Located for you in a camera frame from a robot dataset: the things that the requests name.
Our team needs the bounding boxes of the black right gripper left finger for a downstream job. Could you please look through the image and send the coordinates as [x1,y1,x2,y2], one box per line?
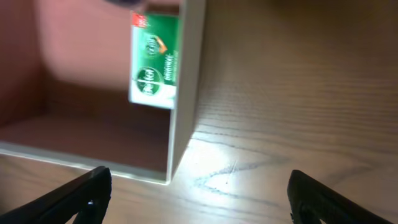
[1,166,112,224]

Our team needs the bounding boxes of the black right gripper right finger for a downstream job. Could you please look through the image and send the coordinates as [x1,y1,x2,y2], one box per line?
[287,170,391,224]

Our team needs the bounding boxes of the white box with pink interior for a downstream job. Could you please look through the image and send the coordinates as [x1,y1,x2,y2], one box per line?
[1,0,206,185]

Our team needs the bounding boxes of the green white soap bar pack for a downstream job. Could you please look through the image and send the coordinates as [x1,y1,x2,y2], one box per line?
[129,12,180,110]

